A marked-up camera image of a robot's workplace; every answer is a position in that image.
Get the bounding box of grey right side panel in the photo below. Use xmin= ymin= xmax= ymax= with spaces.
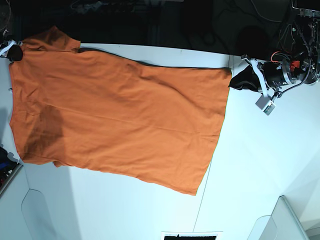
xmin=247 ymin=195 xmax=309 ymax=240

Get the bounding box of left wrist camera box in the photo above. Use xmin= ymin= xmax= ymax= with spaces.
xmin=255 ymin=95 xmax=276 ymax=116

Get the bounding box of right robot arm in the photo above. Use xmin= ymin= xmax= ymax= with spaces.
xmin=0 ymin=0 xmax=24 ymax=62

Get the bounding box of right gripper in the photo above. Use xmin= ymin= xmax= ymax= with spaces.
xmin=0 ymin=39 xmax=24 ymax=62

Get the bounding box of grey panel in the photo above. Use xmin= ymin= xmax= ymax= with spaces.
xmin=0 ymin=163 xmax=82 ymax=240
xmin=247 ymin=195 xmax=309 ymax=240

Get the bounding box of grey left side panel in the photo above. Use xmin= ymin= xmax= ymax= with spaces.
xmin=0 ymin=163 xmax=82 ymax=240

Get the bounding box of orange t-shirt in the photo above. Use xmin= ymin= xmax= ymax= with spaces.
xmin=8 ymin=27 xmax=232 ymax=196

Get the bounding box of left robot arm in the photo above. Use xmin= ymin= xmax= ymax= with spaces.
xmin=229 ymin=0 xmax=320 ymax=100

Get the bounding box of black white marker sheet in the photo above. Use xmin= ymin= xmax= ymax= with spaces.
xmin=160 ymin=231 xmax=223 ymax=240

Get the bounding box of dark clutter with blue item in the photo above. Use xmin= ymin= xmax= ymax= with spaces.
xmin=0 ymin=147 xmax=19 ymax=187

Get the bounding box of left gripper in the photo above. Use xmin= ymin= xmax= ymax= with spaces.
xmin=228 ymin=54 xmax=298 ymax=98

